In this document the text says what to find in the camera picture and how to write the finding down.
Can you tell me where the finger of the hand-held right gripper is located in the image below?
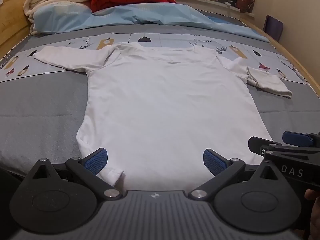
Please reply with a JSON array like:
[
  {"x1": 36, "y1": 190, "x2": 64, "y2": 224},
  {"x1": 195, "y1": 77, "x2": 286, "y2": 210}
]
[
  {"x1": 282, "y1": 131, "x2": 320, "y2": 147},
  {"x1": 248, "y1": 136, "x2": 283, "y2": 157}
]

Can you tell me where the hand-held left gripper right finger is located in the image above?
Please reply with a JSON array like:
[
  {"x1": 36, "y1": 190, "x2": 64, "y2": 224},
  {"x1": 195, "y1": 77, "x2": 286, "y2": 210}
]
[{"x1": 187, "y1": 149, "x2": 287, "y2": 201}]

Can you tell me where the light blue quilt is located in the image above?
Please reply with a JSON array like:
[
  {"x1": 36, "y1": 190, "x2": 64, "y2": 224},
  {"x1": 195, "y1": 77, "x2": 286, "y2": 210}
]
[{"x1": 32, "y1": 2, "x2": 271, "y2": 43}]

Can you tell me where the grey printed bedsheet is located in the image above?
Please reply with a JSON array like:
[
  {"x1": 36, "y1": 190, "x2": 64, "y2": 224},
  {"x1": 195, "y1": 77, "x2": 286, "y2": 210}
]
[{"x1": 0, "y1": 17, "x2": 320, "y2": 180}]

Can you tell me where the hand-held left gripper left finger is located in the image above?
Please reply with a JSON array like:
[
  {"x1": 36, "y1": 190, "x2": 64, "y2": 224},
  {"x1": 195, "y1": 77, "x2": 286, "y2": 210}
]
[{"x1": 25, "y1": 148, "x2": 123, "y2": 201}]

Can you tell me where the white long-sleeve shirt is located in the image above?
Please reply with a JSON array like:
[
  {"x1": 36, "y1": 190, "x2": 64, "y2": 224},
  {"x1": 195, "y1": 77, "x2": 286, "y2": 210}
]
[{"x1": 33, "y1": 41, "x2": 293, "y2": 192}]

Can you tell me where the person's right hand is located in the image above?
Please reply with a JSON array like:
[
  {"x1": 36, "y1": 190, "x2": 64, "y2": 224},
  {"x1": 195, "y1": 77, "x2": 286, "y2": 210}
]
[{"x1": 304, "y1": 189, "x2": 320, "y2": 240}]

